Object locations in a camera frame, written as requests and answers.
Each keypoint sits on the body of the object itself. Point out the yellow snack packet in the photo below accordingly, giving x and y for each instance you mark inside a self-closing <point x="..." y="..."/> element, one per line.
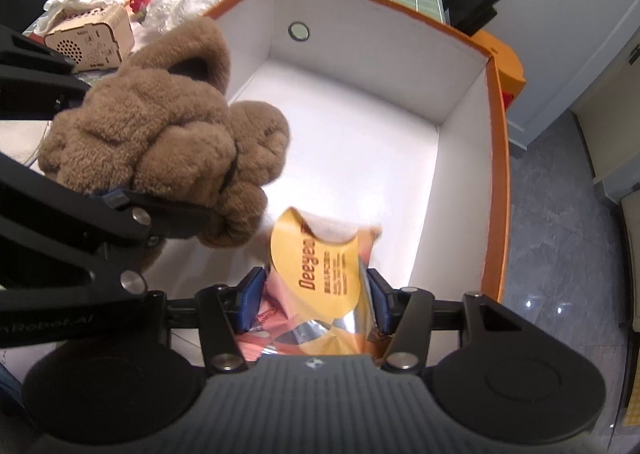
<point x="320" y="279"/>

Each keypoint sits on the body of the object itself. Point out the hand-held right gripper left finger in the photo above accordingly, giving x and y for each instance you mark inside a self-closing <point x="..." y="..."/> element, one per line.
<point x="252" y="301"/>

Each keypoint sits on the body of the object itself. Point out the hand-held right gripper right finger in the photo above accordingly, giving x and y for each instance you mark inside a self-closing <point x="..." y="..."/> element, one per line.
<point x="378" y="306"/>

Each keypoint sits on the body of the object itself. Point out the cream door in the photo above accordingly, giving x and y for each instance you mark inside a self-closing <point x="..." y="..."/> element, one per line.
<point x="610" y="124"/>

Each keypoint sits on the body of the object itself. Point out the orange stool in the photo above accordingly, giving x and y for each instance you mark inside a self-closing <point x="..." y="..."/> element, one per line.
<point x="507" y="64"/>

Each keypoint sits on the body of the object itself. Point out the clear plastic bag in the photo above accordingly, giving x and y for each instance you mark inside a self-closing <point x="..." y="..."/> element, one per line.
<point x="180" y="1"/>

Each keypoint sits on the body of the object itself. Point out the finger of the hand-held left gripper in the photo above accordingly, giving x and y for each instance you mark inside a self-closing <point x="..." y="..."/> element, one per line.
<point x="45" y="84"/>
<point x="120" y="224"/>

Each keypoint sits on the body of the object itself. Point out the orange cardboard box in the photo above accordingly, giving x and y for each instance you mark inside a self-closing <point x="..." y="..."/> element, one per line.
<point x="350" y="134"/>

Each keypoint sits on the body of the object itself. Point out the brown plush toy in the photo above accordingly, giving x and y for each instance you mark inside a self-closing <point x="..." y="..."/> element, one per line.
<point x="150" y="134"/>

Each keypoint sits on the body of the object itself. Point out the wooden radio box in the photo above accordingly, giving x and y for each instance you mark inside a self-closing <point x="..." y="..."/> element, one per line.
<point x="95" y="36"/>

